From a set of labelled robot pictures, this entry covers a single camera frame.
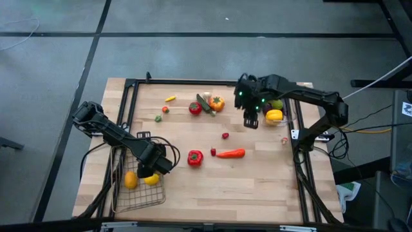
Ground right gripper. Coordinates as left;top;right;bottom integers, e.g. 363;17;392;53
234;73;268;130

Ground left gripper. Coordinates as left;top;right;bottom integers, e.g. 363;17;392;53
136;144;174;179

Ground yellow bell pepper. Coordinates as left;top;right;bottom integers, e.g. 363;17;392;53
265;109;284;126

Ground orange citrus fruit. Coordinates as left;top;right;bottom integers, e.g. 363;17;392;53
124;171;138;190

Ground green pea pod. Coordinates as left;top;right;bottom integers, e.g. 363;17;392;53
268;99;285;111

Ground orange tomato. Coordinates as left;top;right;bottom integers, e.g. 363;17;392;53
208;95;226;113

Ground orange carrot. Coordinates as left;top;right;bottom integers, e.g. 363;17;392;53
215;148;246;159

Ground large red bell pepper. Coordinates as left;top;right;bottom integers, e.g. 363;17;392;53
187;150;204;168

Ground dark green cucumber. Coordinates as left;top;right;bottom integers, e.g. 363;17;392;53
195;93;214;116

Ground red tomato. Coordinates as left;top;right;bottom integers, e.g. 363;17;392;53
188;101;203;116

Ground clear plastic container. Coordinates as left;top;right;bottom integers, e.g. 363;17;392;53
259;92;297;127

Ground white green bag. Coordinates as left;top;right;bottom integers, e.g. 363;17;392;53
335;181;362;214

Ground black floor object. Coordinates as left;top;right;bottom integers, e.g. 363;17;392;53
0;136;25;151

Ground grey equipment box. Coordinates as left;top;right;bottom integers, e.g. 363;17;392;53
390;89;412;181

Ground dark grey cabinet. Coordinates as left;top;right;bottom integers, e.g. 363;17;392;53
373;170;412;232

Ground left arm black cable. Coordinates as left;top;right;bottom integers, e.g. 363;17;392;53
122;121;181;171

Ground wire mesh basket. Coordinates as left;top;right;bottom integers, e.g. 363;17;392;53
110;146;167;214

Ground black diagonal frame strut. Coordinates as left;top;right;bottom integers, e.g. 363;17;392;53
294;151;342;225
76;154;125;220

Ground black aluminium table frame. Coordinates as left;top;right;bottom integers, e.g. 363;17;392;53
96;78;323;226

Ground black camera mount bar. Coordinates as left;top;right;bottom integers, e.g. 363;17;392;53
0;216;390;232

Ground coiled black cables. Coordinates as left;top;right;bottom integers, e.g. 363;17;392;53
328;133;350;161

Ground black desk frame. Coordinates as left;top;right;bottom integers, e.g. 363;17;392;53
323;0;412;88

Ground yellow cable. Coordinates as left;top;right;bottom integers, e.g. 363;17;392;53
341;127;393;134

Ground black power cable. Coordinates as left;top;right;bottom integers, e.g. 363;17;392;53
366;121;412;130

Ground thick white cable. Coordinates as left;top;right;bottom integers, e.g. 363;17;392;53
342;56;412;101

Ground thin white floor cable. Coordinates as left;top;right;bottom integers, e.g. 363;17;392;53
0;17;40;52

